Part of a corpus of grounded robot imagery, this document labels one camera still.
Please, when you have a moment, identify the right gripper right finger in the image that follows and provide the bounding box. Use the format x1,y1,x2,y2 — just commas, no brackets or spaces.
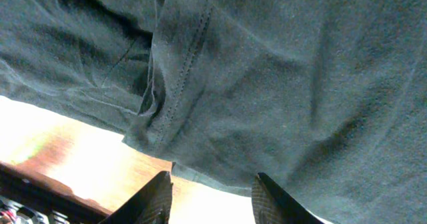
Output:
251,173,323,224

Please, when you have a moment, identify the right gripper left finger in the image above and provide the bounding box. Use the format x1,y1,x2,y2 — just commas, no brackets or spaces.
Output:
99,171,173,224

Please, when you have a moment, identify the black Nike t-shirt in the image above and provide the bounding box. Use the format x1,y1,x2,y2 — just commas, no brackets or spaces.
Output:
1,0,426,223

